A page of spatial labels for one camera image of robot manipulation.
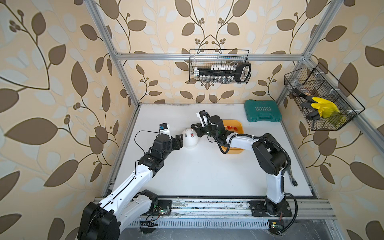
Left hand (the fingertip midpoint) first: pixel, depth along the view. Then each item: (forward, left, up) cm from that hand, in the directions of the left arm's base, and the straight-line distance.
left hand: (176, 134), depth 80 cm
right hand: (+10, -8, -6) cm, 14 cm away
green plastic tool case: (+32, -58, -14) cm, 68 cm away
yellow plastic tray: (+18, -39, -16) cm, 46 cm away
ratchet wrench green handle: (-19, -65, -17) cm, 70 cm away
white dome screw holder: (+3, -7, -9) cm, 12 cm away
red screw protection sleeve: (+4, -8, -7) cm, 12 cm away
